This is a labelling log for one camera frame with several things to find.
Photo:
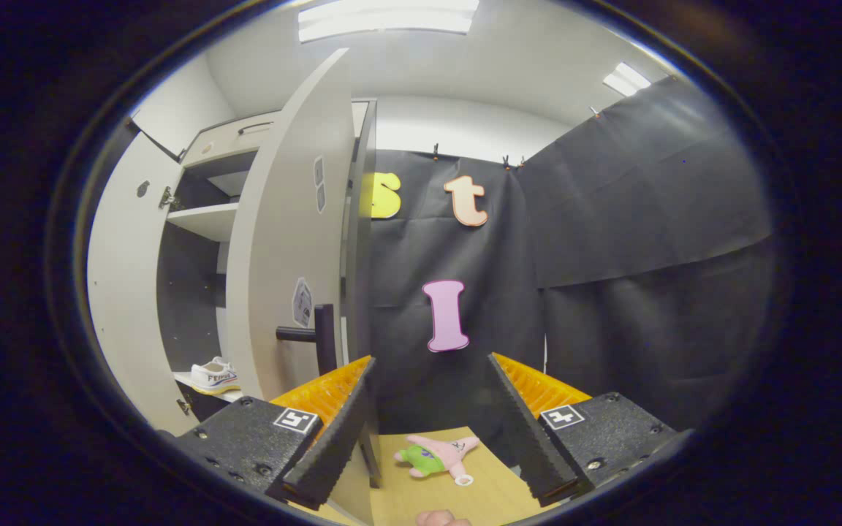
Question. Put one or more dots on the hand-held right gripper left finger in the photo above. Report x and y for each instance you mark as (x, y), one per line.
(337, 431)

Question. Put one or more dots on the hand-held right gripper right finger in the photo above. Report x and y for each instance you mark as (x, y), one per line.
(531, 438)

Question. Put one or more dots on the white shoe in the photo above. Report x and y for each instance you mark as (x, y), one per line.
(215, 376)

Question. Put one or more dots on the grey cabinet door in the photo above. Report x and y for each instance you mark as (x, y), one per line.
(282, 219)
(125, 292)

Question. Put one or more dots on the grey shoe cabinet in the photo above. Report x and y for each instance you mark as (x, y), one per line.
(205, 219)

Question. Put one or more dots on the pink and green plush toy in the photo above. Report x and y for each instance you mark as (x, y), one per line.
(435, 453)

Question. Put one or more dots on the black backdrop cloth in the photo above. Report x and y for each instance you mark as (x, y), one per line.
(647, 292)

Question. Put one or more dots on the small ceiling light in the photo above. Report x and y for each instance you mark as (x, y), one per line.
(627, 79)

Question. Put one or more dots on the large ceiling light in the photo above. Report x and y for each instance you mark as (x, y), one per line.
(388, 18)

